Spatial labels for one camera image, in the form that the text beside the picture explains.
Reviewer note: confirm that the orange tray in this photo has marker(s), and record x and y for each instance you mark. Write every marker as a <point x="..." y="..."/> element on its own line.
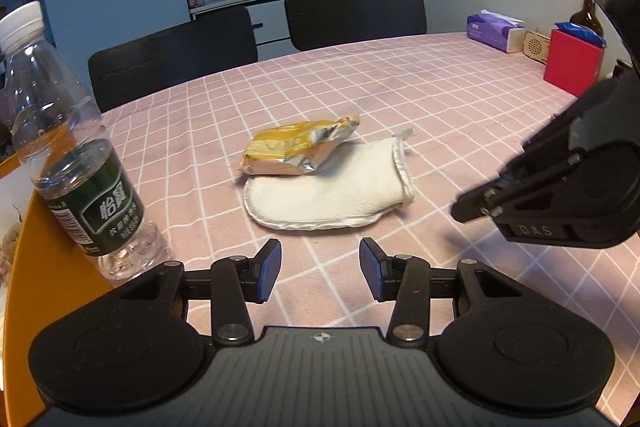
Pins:
<point x="35" y="297"/>

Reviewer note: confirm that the wooden speaker box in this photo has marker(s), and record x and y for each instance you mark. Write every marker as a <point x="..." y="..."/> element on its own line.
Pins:
<point x="536" y="47"/>

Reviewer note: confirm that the yellow snack packet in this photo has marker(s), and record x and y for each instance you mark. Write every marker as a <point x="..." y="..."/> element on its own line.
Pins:
<point x="290" y="147"/>

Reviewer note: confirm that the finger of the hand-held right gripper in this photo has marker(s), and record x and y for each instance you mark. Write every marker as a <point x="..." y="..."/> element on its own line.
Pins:
<point x="545" y="147"/>
<point x="500" y="199"/>

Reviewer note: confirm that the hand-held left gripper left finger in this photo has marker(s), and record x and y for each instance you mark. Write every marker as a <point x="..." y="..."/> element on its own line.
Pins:
<point x="267" y="269"/>

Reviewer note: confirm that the white cabinet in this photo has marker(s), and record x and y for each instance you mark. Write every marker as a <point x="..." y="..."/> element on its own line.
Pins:
<point x="270" y="19"/>

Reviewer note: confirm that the purple tissue box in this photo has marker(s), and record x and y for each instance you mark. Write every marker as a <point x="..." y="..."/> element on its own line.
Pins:
<point x="490" y="32"/>

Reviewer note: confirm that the cream white mitt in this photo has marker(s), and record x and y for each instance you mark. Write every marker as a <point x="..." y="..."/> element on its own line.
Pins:
<point x="340" y="197"/>

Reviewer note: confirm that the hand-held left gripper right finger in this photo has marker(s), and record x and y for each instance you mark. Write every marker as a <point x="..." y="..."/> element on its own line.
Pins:
<point x="372" y="272"/>

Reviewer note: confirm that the brown glass bottle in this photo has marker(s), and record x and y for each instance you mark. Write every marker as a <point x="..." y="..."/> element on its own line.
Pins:
<point x="587" y="17"/>

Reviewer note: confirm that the black chair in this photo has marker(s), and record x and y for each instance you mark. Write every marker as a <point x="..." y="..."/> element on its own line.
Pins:
<point x="355" y="17"/>
<point x="175" y="57"/>

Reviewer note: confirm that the blue packet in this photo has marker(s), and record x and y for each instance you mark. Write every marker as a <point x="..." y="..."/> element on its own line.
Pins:
<point x="580" y="32"/>

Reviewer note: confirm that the pink checked tablecloth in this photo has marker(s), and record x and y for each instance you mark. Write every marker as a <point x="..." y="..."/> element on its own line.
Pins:
<point x="350" y="82"/>

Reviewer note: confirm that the clear water bottle green label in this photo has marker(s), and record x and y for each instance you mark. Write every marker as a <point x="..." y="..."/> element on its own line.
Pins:
<point x="95" y="202"/>

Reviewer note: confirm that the red box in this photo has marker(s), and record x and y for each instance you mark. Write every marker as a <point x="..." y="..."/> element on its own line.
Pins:
<point x="572" y="62"/>

